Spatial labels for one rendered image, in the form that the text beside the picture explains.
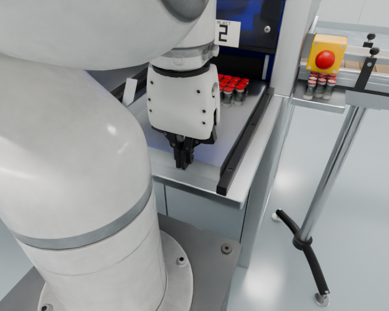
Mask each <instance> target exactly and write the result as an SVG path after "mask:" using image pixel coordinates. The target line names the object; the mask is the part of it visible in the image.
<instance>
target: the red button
mask: <svg viewBox="0 0 389 311"><path fill-rule="evenodd" d="M334 62H335V55H334V53H333V52H332V51H329V50H324V51H321V52H320V53H318V55H317V56H316V60H315V64H316V66H317V68H319V69H321V70H326V69H328V68H330V67H331V66H332V65H333V64H334Z"/></svg>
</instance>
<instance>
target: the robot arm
mask: <svg viewBox="0 0 389 311"><path fill-rule="evenodd" d="M216 2H217V0H0V218H1V220H2V221H3V222H4V224H5V225H6V226H7V227H8V229H9V231H10V232H11V233H12V235H13V236H14V238H15V239H16V240H17V242H18V243H19V244H20V246H21V248H22V249H23V250H24V252H25V253H26V255H27V256H28V258H29V259H30V260H31V262H32V264H33V265H34V266H35V268H36V269H37V270H38V272H39V273H40V275H41V276H42V277H43V279H44V280H45V284H44V287H43V290H42V292H41V295H40V301H39V304H38V311H190V309H191V303H192V298H193V274H192V271H191V265H190V262H189V260H188V257H187V255H186V254H185V251H184V250H183V249H182V247H181V245H179V243H178V242H176V240H174V238H173V237H171V236H170V235H168V234H167V233H166V232H164V231H162V230H160V229H159V221H158V216H157V207H156V198H155V193H154V185H153V177H152V171H151V162H150V158H149V151H148V146H147V142H146V139H145V136H144V133H143V130H142V128H141V126H140V124H139V123H138V121H137V120H136V118H135V117H134V116H133V115H132V114H131V112H130V111H129V110H128V109H127V108H126V107H125V106H124V105H123V104H122V103H121V102H120V101H119V100H118V99H117V98H115V97H114V96H113V95H112V94H111V93H110V92H108V90H107V89H106V88H104V87H103V86H102V85H101V84H100V83H98V82H97V81H96V80H95V79H94V78H93V77H92V76H91V75H90V74H89V73H87V72H86V71H85V70H112V69H118V68H126V67H133V66H137V65H141V64H145V63H147V62H150V64H149V67H148V77H147V88H146V90H147V107H148V117H149V121H150V124H151V127H152V129H153V130H156V131H158V132H160V133H163V135H164V136H165V137H166V138H167V139H168V140H169V143H170V146H171V147H172V148H173V149H174V159H175V161H176V168H181V169H182V170H186V168H187V167H188V166H189V164H192V163H193V161H194V147H196V146H198V145H200V144H214V143H215V142H216V140H217V134H216V130H215V126H216V127H217V126H218V124H219V121H220V92H219V79H218V74H217V67H216V66H215V65H214V64H211V63H210V60H209V59H210V58H212V57H213V56H216V57H217V56H218V53H219V45H215V44H214V41H215V17H216ZM184 136H185V139H184Z"/></svg>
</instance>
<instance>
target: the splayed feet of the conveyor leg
mask: <svg viewBox="0 0 389 311"><path fill-rule="evenodd" d="M272 219H273V221H275V222H281V221H282V222H283V223H284V224H286V226H287V227H289V229H290V230H291V232H292V233H293V235H294V237H293V240H292V243H293V245H294V246H295V248H297V249H298V250H301V251H303V252H304V255H305V256H306V259H307V262H308V264H309V266H310V269H311V271H312V275H313V277H314V280H315V282H316V286H317V288H318V291H319V292H317V293H315V295H314V299H315V301H316V303H317V304H318V305H320V306H321V307H326V306H328V305H329V302H330V301H329V298H328V296H327V294H330V291H329V289H328V286H327V284H326V281H325V278H324V275H323V273H322V270H321V267H320V265H319V262H318V260H317V257H316V255H315V253H314V251H313V250H312V247H311V244H312V236H311V237H310V239H309V241H308V242H304V241H301V240H300V239H299V238H298V234H299V231H300V228H299V226H298V225H297V224H296V223H295V222H294V220H293V219H292V218H290V217H289V216H288V215H287V214H286V213H285V212H284V211H283V210H282V209H277V210H276V212H275V213H274V214H272Z"/></svg>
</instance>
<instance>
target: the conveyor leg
mask: <svg viewBox="0 0 389 311"><path fill-rule="evenodd" d="M346 104H347V105H350V107H349V110H348V113H347V115H346V118H345V121H344V122H343V125H342V128H341V130H340V132H339V135H338V138H337V140H336V142H335V145H334V147H333V150H332V153H331V155H330V157H329V160H328V162H327V165H326V167H325V170H324V172H323V174H322V177H321V179H320V182H319V185H318V187H317V189H316V192H315V195H314V197H313V199H312V202H311V205H310V206H309V209H308V212H307V214H306V217H305V219H304V221H303V224H302V227H301V229H300V231H299V234H298V238H299V239H300V240H301V241H304V242H308V241H309V239H310V237H311V235H312V232H313V231H314V228H315V226H316V224H317V222H318V219H319V217H320V215H321V213H322V211H323V209H324V207H325V204H326V202H327V200H328V197H329V195H330V193H331V191H332V189H333V187H334V184H335V182H336V180H337V178H338V176H339V174H340V171H341V169H342V167H343V165H344V162H345V160H346V158H347V156H348V154H349V152H350V149H351V147H352V145H353V143H354V140H355V139H356V136H357V134H358V132H359V129H360V127H361V125H362V123H363V121H364V119H365V117H366V114H367V112H368V110H369V109H375V110H381V109H378V108H374V107H367V106H360V105H357V104H350V103H346Z"/></svg>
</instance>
